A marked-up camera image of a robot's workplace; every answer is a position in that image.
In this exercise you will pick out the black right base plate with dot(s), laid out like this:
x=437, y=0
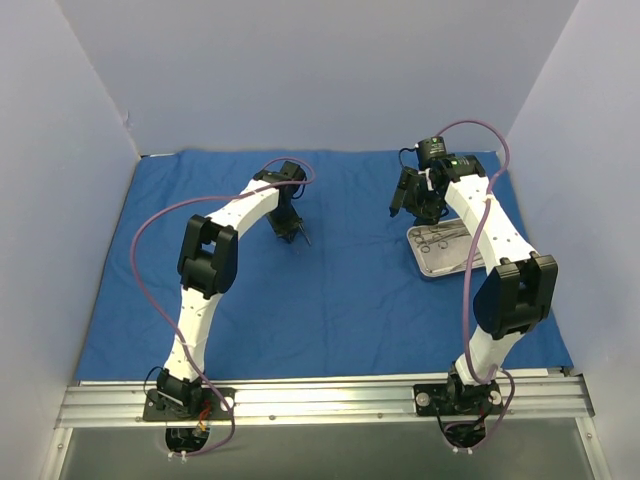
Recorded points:
x=455, y=399

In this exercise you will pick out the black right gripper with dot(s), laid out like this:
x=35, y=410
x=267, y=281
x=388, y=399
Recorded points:
x=406, y=181

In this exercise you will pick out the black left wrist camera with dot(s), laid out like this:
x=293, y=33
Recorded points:
x=292, y=171

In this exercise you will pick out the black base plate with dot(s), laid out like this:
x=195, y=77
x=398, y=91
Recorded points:
x=455, y=399
x=160, y=407

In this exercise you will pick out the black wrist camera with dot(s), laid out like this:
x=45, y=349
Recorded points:
x=292, y=171
x=430, y=149

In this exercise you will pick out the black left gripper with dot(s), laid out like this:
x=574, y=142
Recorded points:
x=288, y=228

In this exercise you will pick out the aluminium frame rail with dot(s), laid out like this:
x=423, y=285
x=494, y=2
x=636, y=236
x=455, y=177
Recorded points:
x=539, y=394

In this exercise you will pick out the stainless steel instrument tray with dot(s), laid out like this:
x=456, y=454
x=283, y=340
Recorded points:
x=439, y=263

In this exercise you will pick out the steel surgical scissors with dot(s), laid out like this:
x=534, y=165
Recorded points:
x=427, y=239

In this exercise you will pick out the blue surgical cloth wrap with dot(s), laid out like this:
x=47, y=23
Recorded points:
x=352, y=303

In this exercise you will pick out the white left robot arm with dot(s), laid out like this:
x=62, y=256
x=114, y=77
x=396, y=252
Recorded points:
x=208, y=265

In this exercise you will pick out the steel forceps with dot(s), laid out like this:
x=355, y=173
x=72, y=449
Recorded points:
x=305, y=234

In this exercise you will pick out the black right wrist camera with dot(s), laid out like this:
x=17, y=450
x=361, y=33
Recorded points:
x=430, y=149

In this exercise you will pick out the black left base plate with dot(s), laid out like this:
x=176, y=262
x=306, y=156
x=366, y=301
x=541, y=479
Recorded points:
x=160, y=407

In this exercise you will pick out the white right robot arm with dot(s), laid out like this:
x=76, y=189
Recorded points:
x=517, y=292

